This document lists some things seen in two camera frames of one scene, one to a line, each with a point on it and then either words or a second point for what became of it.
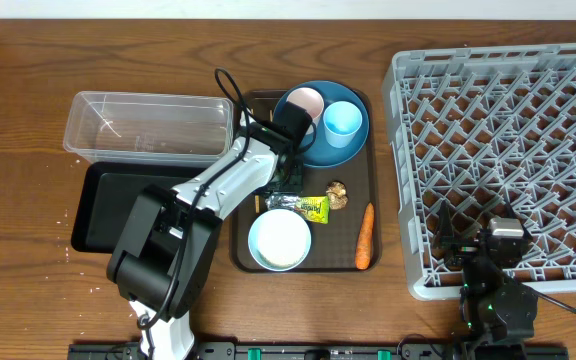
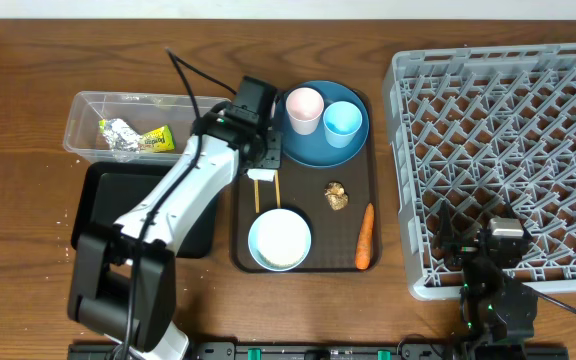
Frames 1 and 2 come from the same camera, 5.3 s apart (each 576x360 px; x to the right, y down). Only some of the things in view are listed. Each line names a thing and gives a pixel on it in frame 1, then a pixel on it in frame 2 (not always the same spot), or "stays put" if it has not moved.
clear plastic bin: (113, 128) stays put
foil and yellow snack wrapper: (313, 208) -> (120, 136)
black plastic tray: (110, 194) stays put
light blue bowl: (279, 240) stays put
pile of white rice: (282, 237) stays put
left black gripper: (288, 176) -> (272, 150)
